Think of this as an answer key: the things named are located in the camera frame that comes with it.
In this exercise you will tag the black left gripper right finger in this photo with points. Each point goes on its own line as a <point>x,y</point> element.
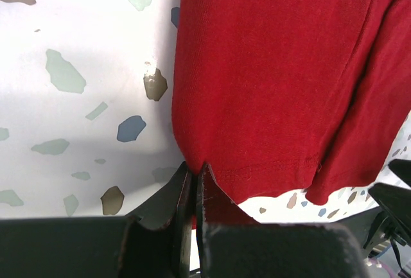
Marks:
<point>233,244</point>

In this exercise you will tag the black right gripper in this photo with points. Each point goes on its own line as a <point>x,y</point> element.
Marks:
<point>375,226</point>

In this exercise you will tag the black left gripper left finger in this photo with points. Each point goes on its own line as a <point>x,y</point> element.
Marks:
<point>153,240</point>

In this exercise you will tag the red t shirt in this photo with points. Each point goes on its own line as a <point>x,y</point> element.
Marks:
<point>278,95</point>

